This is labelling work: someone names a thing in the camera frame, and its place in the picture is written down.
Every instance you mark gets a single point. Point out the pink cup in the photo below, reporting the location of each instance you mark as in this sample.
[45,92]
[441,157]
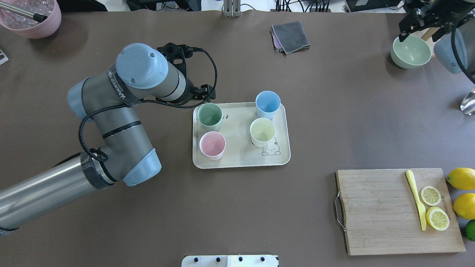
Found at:
[212,145]

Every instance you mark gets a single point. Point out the cream cup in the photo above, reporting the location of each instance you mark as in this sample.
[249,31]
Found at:
[262,131]

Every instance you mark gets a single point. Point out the aluminium frame post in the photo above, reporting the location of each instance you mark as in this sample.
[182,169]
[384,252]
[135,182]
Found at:
[232,8]

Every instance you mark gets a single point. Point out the blue cup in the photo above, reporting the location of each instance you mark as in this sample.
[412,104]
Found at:
[267,104]

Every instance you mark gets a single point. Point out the whole lemon right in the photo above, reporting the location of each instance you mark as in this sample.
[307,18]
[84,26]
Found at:
[462,178]

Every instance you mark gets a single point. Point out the grey folded cloth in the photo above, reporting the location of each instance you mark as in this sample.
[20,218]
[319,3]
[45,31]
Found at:
[289,37]

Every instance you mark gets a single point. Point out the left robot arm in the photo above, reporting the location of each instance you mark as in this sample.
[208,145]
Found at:
[115,146]

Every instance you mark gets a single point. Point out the lemon half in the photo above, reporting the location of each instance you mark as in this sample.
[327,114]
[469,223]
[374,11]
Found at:
[437,218]
[430,196]

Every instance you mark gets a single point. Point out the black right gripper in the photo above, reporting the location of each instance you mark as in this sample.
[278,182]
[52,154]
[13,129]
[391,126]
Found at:
[432,18]

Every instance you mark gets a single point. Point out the green cup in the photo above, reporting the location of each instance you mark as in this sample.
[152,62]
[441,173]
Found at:
[210,117]

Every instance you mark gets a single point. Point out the green lime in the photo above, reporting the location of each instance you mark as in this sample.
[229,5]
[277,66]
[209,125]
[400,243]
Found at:
[470,230]

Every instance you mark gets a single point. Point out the wooden cutting board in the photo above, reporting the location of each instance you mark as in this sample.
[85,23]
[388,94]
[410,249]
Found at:
[379,214]

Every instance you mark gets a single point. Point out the lemon half far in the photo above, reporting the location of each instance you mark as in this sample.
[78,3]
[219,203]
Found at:
[430,196]

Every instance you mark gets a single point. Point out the metal scoop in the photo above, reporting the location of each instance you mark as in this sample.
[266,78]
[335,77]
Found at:
[467,105]

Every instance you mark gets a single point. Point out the cream rabbit tray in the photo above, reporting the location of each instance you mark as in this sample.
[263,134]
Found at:
[239,151]

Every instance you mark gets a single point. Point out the pink bowl with ice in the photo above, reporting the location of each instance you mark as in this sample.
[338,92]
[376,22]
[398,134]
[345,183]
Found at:
[27,27]

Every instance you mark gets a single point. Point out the lemon half near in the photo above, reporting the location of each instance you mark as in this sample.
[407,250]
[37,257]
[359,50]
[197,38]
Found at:
[437,218]

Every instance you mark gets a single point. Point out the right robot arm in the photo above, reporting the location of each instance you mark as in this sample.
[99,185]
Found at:
[456,47]

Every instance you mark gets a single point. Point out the whole lemon left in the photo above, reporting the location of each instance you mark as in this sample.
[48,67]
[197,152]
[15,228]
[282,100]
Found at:
[464,206]

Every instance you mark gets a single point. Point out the wooden cup tree stand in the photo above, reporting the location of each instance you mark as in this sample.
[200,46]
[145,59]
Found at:
[427,37]

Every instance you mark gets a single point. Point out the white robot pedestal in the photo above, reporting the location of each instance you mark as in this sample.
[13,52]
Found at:
[259,260]

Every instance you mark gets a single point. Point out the whole lemon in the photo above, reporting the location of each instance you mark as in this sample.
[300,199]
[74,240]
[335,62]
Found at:
[464,206]
[462,178]

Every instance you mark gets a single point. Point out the yellow plastic knife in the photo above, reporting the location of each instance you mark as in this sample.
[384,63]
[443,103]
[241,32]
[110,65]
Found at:
[420,206]

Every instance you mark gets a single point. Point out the metal muddler in bowl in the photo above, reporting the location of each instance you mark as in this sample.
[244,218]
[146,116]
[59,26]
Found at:
[24,13]

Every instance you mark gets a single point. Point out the green bowl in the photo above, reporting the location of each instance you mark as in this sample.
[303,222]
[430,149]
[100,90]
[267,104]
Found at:
[411,53]

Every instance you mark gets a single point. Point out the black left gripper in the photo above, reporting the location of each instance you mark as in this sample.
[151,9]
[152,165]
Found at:
[192,92]

